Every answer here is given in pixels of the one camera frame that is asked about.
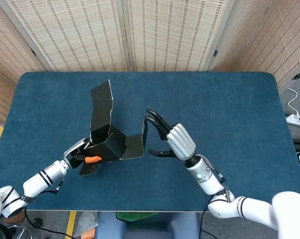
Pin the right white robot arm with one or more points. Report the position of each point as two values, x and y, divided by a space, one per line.
207 179

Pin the white power strip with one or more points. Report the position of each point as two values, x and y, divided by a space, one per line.
298 121

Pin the woven bamboo screen panel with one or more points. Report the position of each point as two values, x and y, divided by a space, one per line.
8 37
170 32
237 37
0 94
284 37
77 32

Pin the orange packet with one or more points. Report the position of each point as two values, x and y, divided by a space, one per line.
89 234

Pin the black cardboard box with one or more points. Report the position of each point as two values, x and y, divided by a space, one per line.
110 147

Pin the blue felt table mat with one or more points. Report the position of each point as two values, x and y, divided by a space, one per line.
214 104

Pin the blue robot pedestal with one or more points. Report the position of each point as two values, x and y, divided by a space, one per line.
147 227

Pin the brown wooden disc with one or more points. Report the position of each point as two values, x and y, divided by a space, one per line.
18 218

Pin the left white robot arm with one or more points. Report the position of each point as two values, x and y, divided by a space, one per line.
38 181

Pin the grey plastic bag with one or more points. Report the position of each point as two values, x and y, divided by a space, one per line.
86 221

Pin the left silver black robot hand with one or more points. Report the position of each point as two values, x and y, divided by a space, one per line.
74 149

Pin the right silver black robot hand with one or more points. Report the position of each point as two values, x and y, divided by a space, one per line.
181 142

